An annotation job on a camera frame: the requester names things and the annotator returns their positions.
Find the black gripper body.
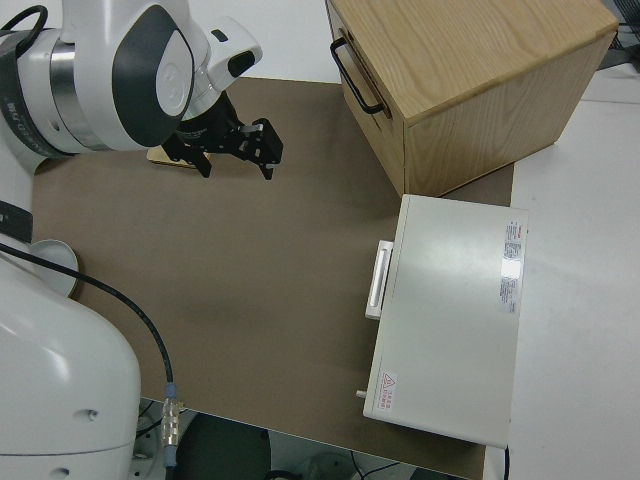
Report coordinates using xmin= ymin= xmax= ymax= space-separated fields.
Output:
xmin=164 ymin=94 xmax=244 ymax=154

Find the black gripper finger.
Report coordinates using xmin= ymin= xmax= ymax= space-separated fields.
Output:
xmin=164 ymin=142 xmax=213 ymax=179
xmin=225 ymin=117 xmax=285 ymax=183

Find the black cable strap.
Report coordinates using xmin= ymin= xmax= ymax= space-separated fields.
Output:
xmin=0 ymin=199 xmax=34 ymax=242

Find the wooden stand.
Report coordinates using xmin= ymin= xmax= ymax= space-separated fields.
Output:
xmin=146 ymin=145 xmax=199 ymax=171

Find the black drawer handle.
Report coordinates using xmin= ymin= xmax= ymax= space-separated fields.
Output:
xmin=329 ymin=38 xmax=386 ymax=115

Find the gray plate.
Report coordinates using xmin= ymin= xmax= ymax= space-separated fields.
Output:
xmin=30 ymin=238 xmax=84 ymax=299

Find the wooden drawer box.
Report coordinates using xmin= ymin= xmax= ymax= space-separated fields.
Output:
xmin=324 ymin=0 xmax=619 ymax=199

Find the brown table mat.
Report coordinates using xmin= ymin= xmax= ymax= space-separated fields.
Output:
xmin=29 ymin=77 xmax=516 ymax=480

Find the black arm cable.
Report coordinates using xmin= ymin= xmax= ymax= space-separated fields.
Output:
xmin=0 ymin=5 xmax=49 ymax=56

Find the white toaster oven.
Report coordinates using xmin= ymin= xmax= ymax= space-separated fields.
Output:
xmin=353 ymin=193 xmax=530 ymax=449

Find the black cable with metal connector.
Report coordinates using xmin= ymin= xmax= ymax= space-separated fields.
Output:
xmin=0 ymin=242 xmax=184 ymax=471

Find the white oven door handle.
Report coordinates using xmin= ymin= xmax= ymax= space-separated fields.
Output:
xmin=364 ymin=240 xmax=396 ymax=321

